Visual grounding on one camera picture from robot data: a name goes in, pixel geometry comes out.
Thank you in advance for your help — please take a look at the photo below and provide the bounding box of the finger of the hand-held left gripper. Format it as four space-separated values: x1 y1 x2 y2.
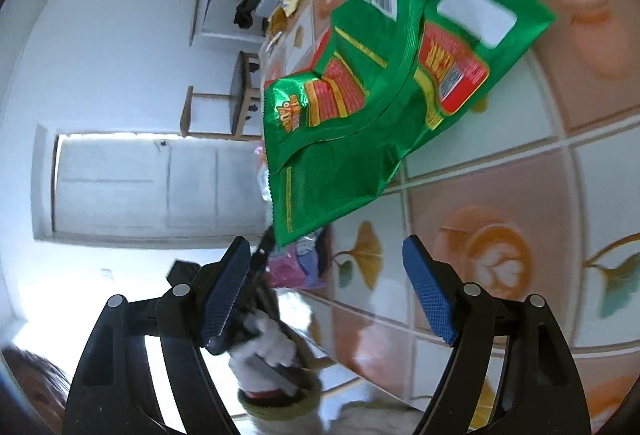
249 225 279 283

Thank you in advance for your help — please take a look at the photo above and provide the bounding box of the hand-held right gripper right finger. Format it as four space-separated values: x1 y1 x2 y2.
402 235 591 435

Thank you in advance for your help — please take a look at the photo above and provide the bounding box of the person's left hand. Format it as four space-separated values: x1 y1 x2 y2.
230 315 301 393

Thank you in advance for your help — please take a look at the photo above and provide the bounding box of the person's head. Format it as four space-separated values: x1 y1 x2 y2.
0 347 71 423

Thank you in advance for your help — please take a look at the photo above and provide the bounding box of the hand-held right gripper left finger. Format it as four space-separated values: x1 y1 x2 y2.
62 237 251 435

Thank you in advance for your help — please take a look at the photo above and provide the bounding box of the ginkgo print tablecloth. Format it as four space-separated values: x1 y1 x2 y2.
260 0 640 423

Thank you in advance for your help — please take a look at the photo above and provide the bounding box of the white door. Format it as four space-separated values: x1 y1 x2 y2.
32 124 272 243

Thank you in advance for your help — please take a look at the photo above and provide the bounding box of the large green snack packet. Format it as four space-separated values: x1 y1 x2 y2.
262 0 557 248

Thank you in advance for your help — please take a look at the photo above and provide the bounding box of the wooden chair dark seat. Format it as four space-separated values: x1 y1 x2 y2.
180 51 264 139

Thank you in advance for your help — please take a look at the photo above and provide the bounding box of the pink orange snack packet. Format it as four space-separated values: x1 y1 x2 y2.
262 235 328 291

